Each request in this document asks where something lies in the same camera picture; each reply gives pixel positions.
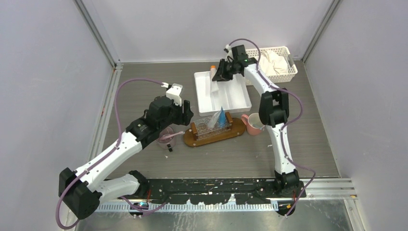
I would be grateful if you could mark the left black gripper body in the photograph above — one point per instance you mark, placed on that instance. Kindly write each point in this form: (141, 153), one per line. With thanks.
(176, 116)

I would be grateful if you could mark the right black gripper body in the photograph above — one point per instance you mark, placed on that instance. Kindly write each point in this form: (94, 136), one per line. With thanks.
(231, 70)

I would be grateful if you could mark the clear glass holder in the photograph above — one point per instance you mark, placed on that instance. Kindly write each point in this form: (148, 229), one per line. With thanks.
(204, 132)

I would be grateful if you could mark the white plastic tray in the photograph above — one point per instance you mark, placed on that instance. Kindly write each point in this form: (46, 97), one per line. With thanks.
(232, 96)

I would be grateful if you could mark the white toothpaste tube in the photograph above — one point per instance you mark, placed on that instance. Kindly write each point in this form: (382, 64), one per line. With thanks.
(214, 119)

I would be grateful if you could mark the purple mug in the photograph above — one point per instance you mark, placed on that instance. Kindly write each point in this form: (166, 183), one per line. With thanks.
(164, 142)

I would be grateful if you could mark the blue toothpaste tube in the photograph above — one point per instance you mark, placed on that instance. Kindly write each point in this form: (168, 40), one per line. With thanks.
(222, 118)

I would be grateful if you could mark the brown wooden block back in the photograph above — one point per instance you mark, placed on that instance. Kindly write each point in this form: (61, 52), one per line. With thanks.
(229, 119)

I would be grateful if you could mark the pink mug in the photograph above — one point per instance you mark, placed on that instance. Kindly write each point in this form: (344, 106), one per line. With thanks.
(253, 124)

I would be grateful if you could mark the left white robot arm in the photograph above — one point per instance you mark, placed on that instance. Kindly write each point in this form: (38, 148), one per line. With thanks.
(85, 188)

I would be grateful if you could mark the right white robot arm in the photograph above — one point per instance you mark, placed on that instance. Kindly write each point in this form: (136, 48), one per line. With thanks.
(273, 112)

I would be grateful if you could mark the white towels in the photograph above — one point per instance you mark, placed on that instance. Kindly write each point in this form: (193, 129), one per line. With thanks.
(272, 64)

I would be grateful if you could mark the white basket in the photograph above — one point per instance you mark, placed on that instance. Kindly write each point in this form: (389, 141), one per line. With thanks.
(282, 51)

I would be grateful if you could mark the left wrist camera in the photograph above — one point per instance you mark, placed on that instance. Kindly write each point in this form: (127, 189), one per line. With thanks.
(173, 92)

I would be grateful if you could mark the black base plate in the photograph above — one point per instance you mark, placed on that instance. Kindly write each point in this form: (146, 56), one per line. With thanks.
(211, 191)

